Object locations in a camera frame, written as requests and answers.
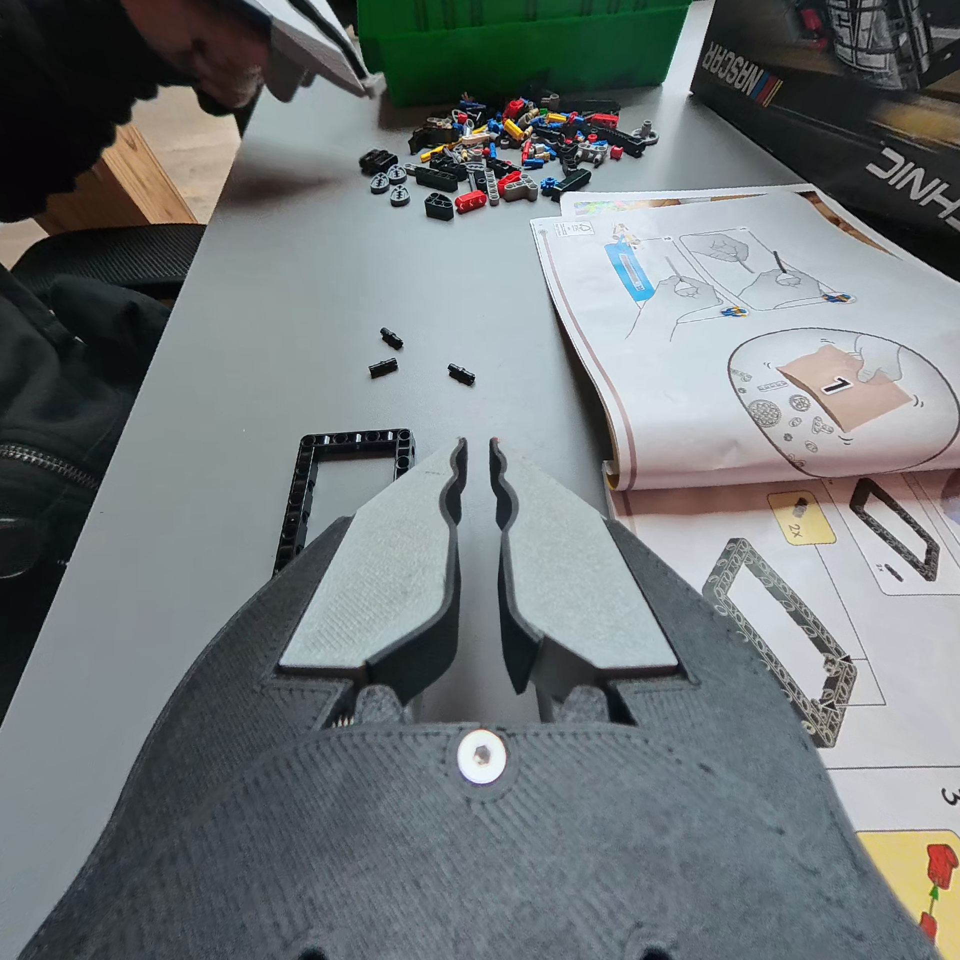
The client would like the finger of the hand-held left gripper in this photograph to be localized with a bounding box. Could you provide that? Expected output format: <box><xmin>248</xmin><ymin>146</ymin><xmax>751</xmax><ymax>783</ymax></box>
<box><xmin>303</xmin><ymin>0</ymin><xmax>375</xmax><ymax>81</ymax></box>
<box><xmin>225</xmin><ymin>0</ymin><xmax>370</xmax><ymax>104</ymax></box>

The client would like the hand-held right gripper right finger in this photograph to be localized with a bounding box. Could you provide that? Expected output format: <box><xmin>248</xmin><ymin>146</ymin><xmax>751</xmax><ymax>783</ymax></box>
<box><xmin>489</xmin><ymin>438</ymin><xmax>682</xmax><ymax>696</ymax></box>

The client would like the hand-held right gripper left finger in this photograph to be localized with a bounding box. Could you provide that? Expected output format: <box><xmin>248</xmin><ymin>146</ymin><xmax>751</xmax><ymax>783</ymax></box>
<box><xmin>277</xmin><ymin>437</ymin><xmax>470</xmax><ymax>702</ymax></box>

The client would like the black rectangular lego frame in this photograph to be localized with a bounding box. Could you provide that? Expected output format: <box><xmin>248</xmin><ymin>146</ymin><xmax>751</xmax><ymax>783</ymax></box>
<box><xmin>271</xmin><ymin>427</ymin><xmax>417</xmax><ymax>577</ymax></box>

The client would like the pile of small lego pieces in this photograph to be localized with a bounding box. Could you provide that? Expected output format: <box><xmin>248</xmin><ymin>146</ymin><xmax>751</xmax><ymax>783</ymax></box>
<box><xmin>358</xmin><ymin>91</ymin><xmax>663</xmax><ymax>222</ymax></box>

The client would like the lego instruction booklet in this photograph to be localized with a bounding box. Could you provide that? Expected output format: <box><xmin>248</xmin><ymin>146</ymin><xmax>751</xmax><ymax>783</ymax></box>
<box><xmin>528</xmin><ymin>183</ymin><xmax>960</xmax><ymax>950</ymax></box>

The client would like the person's left forearm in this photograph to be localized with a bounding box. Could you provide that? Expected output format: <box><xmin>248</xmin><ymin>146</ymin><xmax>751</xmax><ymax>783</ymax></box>
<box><xmin>0</xmin><ymin>0</ymin><xmax>198</xmax><ymax>224</ymax></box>

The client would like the black lego set box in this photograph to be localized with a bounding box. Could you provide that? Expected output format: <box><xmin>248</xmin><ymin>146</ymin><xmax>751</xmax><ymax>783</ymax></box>
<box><xmin>690</xmin><ymin>0</ymin><xmax>960</xmax><ymax>260</ymax></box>

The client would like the person's left hand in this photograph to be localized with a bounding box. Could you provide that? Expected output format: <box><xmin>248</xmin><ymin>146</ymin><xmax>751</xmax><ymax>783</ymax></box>
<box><xmin>123</xmin><ymin>0</ymin><xmax>273</xmax><ymax>115</ymax></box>

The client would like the green plastic bin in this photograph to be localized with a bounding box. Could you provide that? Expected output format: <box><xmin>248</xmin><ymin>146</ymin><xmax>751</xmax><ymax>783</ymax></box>
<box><xmin>356</xmin><ymin>0</ymin><xmax>695</xmax><ymax>108</ymax></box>

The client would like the wooden furniture panel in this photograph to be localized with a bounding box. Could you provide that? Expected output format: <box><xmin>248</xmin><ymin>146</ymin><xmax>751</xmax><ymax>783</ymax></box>
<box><xmin>33</xmin><ymin>123</ymin><xmax>198</xmax><ymax>235</ymax></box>

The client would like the black mesh chair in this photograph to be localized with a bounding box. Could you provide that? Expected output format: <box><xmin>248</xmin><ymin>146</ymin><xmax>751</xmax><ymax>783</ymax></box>
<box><xmin>13</xmin><ymin>222</ymin><xmax>207</xmax><ymax>303</ymax></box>

